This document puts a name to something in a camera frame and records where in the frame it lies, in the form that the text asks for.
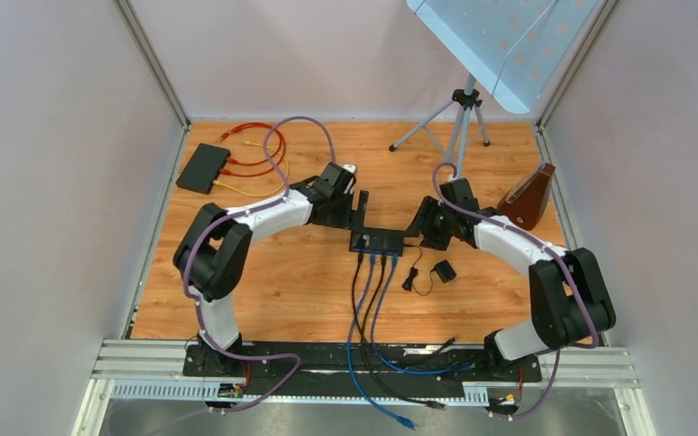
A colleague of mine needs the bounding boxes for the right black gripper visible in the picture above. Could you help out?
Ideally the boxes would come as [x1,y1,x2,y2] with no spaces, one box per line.
[403,197,454,252]

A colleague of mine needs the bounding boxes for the black network switch blue cables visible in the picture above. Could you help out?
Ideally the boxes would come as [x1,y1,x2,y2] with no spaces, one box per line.
[348,227,405,255]

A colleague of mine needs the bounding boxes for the black power adapter with cord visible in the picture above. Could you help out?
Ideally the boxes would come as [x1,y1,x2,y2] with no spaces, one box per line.
[401,243,457,297]

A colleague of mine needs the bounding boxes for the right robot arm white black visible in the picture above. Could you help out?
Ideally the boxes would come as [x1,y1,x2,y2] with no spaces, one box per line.
[404,178,616,380]

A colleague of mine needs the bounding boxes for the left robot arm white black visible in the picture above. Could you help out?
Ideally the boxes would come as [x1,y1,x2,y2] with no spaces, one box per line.
[173,163,357,375]

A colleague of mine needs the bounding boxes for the brown wooden metronome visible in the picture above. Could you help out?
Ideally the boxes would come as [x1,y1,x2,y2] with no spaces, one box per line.
[496,163,556,231]

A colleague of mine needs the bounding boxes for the grey tripod stand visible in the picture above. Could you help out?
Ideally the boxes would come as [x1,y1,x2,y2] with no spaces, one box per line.
[388,73,491,178]

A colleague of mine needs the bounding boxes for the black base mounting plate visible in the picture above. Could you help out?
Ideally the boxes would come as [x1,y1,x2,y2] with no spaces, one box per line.
[182,342,543,399]

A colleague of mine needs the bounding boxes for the light blue perforated panel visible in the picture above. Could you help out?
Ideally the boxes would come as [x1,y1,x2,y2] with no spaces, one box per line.
[406,0,603,115]

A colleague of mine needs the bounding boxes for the yellow ethernet cable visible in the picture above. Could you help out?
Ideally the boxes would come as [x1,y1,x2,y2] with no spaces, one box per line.
[213,138,291,200]

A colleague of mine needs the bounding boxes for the blue ethernet cable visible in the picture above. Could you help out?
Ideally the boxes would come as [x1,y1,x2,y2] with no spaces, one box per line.
[370,253,476,377]
[346,253,419,431]

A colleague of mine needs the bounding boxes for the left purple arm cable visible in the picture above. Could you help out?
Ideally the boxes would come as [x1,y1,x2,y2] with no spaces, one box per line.
[181,115,338,436]

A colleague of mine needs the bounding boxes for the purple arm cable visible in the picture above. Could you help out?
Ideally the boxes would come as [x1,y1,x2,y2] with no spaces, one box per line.
[432,162,601,421]
[181,115,338,436]

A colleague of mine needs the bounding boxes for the black network switch red cables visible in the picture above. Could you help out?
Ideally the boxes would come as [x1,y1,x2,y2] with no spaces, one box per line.
[175,143,232,196]

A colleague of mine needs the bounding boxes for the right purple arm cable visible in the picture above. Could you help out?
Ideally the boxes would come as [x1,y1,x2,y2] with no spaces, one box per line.
[432,162,601,421]

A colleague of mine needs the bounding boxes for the aluminium frame rail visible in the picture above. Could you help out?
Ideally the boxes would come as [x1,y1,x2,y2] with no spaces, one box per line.
[90,340,656,435]

